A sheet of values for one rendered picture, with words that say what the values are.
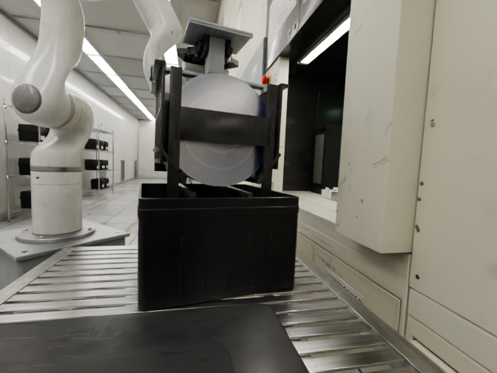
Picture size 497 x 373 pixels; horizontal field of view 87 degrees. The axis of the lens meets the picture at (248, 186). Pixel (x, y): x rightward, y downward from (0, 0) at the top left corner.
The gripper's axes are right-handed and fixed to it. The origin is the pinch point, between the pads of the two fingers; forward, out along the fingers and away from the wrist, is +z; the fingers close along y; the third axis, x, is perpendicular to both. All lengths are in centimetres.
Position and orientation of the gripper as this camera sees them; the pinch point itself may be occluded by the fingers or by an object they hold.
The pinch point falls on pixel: (215, 49)
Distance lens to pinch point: 60.1
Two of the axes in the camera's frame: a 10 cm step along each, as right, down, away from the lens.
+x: 0.5, -10.0, -0.8
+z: 3.8, 1.0, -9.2
